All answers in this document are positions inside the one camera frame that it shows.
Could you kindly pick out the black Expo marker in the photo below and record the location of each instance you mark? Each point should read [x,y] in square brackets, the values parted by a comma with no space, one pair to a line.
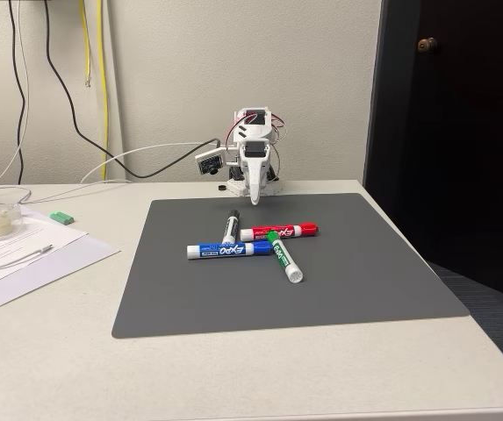
[230,228]

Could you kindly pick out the red Expo marker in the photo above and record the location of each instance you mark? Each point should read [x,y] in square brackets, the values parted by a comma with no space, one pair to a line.
[295,230]

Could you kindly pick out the blue Expo marker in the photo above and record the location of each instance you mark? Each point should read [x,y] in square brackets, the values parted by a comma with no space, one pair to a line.
[224,250]

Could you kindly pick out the green Expo marker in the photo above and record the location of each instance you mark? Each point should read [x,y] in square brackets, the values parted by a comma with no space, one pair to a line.
[282,259]

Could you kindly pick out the grey rubber mat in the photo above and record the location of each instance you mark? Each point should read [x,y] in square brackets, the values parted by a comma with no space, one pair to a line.
[233,298]

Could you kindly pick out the small green block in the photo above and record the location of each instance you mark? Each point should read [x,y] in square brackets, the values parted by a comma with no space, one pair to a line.
[61,217]

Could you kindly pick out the brass door knob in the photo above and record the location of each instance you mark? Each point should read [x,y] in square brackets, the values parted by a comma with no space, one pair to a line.
[427,44]

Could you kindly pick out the blank pale paper sheet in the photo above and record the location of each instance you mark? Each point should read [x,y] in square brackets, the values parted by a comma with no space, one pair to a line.
[58,267]

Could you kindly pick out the dark door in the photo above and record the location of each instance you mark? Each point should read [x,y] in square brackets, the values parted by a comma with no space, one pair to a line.
[475,153]

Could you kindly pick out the white printed paper sheet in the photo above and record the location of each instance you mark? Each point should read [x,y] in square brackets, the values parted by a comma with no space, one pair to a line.
[36,237]

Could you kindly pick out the white gripper camera box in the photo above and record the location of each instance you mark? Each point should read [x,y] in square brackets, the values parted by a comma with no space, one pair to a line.
[209,164]

